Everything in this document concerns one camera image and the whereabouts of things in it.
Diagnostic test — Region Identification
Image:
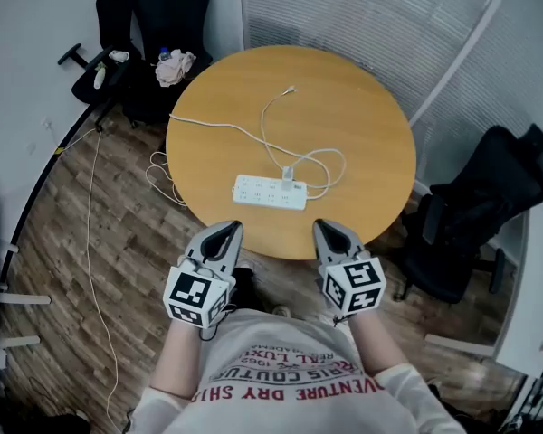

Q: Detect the white charger cable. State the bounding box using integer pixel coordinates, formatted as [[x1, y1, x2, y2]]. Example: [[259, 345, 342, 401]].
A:
[[259, 86, 300, 174]]

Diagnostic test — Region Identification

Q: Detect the person's right forearm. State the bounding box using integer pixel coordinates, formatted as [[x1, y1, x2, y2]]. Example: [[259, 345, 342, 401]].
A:
[[346, 309, 411, 377]]

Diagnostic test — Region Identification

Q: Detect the white furniture leg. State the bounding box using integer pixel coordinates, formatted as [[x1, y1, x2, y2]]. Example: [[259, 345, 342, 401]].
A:
[[0, 334, 43, 350], [0, 241, 52, 307]]

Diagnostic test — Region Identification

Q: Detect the white power strip cord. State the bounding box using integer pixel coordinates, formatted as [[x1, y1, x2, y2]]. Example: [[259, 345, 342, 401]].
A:
[[145, 112, 348, 208]]

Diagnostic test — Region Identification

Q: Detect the pink crumpled cloth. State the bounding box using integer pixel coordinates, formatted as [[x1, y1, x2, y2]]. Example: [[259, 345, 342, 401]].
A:
[[155, 48, 197, 89]]

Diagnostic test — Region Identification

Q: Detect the white power strip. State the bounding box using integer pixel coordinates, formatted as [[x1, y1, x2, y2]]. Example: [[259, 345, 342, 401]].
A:
[[232, 174, 310, 212]]

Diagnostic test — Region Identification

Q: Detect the black office chair with armrests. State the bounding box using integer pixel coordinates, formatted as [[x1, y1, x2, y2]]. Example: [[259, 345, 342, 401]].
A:
[[57, 0, 142, 122]]

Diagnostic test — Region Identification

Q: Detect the person's black trouser leg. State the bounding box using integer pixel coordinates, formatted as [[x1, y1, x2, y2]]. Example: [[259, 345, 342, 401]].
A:
[[228, 265, 273, 314]]

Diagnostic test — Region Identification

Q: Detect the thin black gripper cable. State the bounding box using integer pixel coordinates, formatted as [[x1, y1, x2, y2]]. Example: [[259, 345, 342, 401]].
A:
[[197, 303, 237, 342]]

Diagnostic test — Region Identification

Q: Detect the white metal floor bar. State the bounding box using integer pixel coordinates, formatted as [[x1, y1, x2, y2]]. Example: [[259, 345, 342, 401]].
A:
[[424, 332, 498, 359]]

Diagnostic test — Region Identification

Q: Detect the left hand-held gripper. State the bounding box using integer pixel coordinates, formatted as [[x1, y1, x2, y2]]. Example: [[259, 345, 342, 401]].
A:
[[163, 220, 244, 330]]

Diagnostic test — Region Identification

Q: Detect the thin pale floor cable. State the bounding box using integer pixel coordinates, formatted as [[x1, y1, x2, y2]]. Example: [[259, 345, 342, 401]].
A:
[[55, 127, 121, 431]]

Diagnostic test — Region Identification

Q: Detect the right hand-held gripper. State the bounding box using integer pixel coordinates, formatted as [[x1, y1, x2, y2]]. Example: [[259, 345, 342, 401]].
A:
[[312, 218, 387, 318]]

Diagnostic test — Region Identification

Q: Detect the person's left forearm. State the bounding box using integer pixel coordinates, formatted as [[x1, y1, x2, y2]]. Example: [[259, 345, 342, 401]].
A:
[[149, 316, 221, 400]]

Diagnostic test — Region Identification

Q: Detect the black mesh office chair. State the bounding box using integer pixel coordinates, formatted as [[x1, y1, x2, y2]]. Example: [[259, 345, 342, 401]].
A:
[[120, 0, 214, 128]]

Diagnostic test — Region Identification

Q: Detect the person's white printed shirt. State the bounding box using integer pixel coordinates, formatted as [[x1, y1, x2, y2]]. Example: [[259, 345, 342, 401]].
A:
[[129, 308, 470, 434]]

